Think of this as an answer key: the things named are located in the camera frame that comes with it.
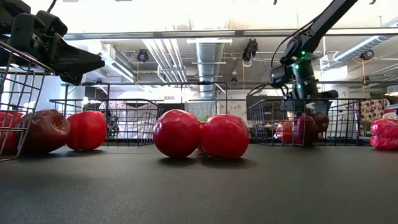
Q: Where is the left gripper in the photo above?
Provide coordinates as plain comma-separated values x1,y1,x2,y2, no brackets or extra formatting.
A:
9,12,106,86

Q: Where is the dark maroon apple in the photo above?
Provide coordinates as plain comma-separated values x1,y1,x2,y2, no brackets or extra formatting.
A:
15,108,72,156
292,114,320,146

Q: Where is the red tomato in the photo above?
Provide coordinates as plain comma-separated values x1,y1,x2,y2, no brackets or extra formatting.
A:
152,108,202,159
200,113,251,160
197,114,208,154

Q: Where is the brown dotted fabric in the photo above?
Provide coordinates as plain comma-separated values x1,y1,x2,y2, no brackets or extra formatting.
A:
354,98,390,139

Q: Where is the white floral curtain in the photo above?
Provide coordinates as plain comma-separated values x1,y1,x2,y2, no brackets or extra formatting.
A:
217,100,248,121

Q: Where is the dark bin white liner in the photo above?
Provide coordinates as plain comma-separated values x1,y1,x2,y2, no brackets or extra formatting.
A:
382,108,398,121

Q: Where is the grey patterned curtain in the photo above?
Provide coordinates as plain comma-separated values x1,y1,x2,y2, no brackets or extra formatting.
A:
185,101,218,121

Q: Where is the white ceiling light bar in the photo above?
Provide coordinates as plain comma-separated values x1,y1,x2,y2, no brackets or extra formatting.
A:
186,37,233,46

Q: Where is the black table mat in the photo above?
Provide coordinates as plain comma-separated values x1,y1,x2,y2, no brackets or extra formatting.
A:
0,143,398,224

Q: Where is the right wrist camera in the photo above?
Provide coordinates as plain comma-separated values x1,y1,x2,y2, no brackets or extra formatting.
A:
269,64,294,90

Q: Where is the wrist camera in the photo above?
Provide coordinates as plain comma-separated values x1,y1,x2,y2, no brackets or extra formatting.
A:
269,64,294,90
36,10,68,37

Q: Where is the gold wire basket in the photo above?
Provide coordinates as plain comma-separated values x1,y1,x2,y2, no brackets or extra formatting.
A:
0,40,56,162

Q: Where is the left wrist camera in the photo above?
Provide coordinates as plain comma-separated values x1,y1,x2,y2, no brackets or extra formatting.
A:
36,10,68,37

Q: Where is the black wire basket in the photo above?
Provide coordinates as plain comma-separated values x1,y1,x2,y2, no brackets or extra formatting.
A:
48,98,165,147
248,98,368,147

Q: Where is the white perforated ceiling duct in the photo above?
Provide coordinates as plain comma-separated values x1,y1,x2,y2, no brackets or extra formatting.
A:
334,35,396,63

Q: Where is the black hanging cable reel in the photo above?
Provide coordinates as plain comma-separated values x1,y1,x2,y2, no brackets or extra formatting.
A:
241,39,259,68

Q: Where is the silver ventilation duct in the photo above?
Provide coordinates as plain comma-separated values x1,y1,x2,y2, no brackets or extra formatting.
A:
195,42,225,100

